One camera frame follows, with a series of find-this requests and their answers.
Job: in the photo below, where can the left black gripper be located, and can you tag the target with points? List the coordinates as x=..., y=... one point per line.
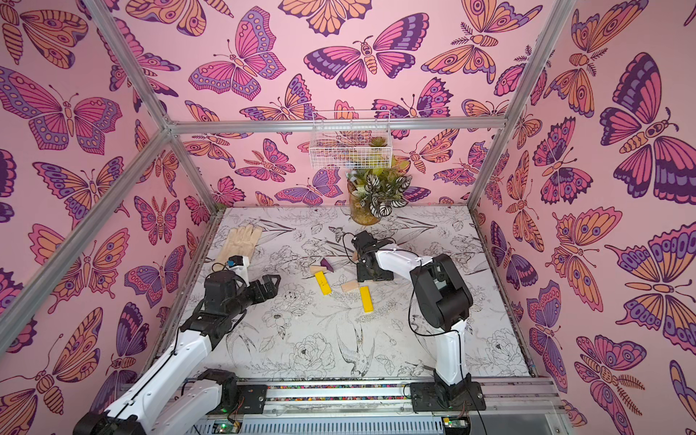
x=270, y=292

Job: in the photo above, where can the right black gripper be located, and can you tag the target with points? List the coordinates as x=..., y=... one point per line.
x=372, y=269

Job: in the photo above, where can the natural wood block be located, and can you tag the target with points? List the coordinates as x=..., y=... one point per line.
x=315, y=269
x=350, y=286

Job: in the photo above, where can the yellow block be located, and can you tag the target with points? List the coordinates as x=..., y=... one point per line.
x=366, y=298
x=322, y=282

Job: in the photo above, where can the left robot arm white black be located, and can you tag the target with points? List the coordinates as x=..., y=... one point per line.
x=164, y=400

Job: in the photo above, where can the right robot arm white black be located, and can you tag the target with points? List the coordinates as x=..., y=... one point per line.
x=441, y=294

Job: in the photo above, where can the purple triangular block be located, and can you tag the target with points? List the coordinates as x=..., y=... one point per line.
x=327, y=265

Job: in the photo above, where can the beige work glove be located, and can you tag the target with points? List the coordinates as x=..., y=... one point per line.
x=241, y=241

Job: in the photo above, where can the potted plant in amber jar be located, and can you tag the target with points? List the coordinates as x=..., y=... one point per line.
x=375, y=193

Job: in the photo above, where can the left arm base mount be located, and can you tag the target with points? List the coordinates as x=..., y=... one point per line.
x=245, y=399

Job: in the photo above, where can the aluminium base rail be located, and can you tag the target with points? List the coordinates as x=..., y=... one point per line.
x=514, y=406

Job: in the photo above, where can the white wire basket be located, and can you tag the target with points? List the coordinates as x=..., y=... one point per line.
x=352, y=139

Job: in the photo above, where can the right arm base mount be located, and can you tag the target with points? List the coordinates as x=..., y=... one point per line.
x=434, y=397

